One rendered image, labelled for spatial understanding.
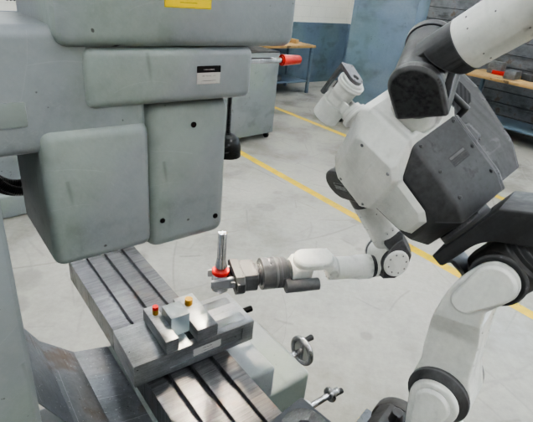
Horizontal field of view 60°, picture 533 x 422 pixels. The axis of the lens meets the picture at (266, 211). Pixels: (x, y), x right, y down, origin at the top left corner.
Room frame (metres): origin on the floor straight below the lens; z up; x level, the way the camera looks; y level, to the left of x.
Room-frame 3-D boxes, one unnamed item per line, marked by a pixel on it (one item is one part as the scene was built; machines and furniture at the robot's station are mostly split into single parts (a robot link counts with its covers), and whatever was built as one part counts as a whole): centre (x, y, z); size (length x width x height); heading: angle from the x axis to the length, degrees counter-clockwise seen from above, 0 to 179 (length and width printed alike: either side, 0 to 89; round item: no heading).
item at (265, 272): (1.03, 0.02, 1.13); 0.13 x 0.12 x 0.10; 18
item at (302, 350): (1.29, -0.16, 0.63); 0.16 x 0.12 x 0.12; 130
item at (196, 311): (0.98, 0.17, 1.02); 0.15 x 0.06 x 0.04; 38
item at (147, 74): (0.94, 0.26, 1.68); 0.34 x 0.24 x 0.10; 130
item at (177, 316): (0.95, 0.21, 1.03); 0.06 x 0.05 x 0.06; 38
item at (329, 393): (1.20, -0.27, 0.51); 0.22 x 0.06 x 0.06; 130
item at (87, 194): (0.84, 0.38, 1.47); 0.24 x 0.19 x 0.26; 40
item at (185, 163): (0.96, 0.23, 1.47); 0.21 x 0.19 x 0.32; 40
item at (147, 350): (0.96, 0.19, 0.98); 0.35 x 0.15 x 0.11; 128
